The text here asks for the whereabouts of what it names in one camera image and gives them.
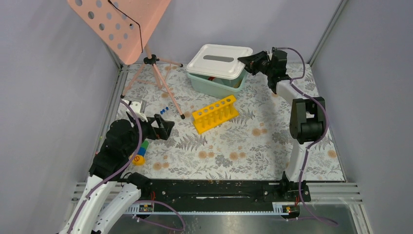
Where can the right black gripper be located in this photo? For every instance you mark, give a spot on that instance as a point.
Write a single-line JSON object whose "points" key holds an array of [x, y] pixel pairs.
{"points": [[252, 61]]}

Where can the mint green plastic bin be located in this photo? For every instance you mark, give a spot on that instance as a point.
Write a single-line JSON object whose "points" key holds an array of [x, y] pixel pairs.
{"points": [[217, 90]]}

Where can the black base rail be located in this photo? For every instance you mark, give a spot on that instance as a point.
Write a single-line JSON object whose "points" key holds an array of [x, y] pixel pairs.
{"points": [[222, 195]]}

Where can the yellow capped bottle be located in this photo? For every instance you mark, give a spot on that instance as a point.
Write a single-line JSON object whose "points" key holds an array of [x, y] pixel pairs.
{"points": [[138, 160]]}

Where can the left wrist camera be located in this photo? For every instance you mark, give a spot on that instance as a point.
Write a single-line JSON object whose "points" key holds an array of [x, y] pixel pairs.
{"points": [[138, 107]]}

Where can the pink perforated music stand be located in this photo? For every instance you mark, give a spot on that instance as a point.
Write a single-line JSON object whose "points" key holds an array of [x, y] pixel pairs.
{"points": [[126, 27]]}

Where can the white plastic bin lid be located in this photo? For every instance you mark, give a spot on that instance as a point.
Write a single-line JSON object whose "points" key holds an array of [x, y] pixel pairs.
{"points": [[220, 61]]}

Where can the yellow test tube rack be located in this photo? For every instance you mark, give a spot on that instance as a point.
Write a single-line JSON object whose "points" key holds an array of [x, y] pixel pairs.
{"points": [[214, 114]]}

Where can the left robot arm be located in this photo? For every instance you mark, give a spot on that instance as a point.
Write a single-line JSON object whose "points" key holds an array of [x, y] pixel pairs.
{"points": [[122, 141]]}

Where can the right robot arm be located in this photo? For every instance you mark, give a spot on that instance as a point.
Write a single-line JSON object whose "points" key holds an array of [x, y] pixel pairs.
{"points": [[308, 119]]}

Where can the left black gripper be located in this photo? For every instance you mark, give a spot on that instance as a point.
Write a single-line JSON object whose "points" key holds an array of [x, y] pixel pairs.
{"points": [[163, 131]]}

